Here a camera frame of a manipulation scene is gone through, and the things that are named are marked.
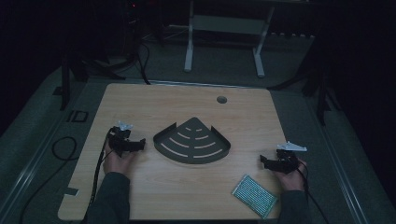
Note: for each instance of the person's right hand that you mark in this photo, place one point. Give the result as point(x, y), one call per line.
point(294, 182)

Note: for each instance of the green dotted rectangular pad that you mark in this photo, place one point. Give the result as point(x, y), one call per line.
point(254, 196)

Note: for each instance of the person's left hand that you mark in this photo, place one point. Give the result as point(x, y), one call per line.
point(116, 165)

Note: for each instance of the black slotted corner shelf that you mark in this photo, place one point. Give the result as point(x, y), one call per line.
point(191, 144)

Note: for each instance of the black tripod stand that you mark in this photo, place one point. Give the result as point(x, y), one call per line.
point(64, 88)
point(322, 99)

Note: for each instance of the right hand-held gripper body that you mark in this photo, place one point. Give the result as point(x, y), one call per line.
point(286, 161)

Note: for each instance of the white metal table frame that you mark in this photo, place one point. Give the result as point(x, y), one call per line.
point(229, 24)

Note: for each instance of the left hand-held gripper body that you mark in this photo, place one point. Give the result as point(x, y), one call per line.
point(120, 140)

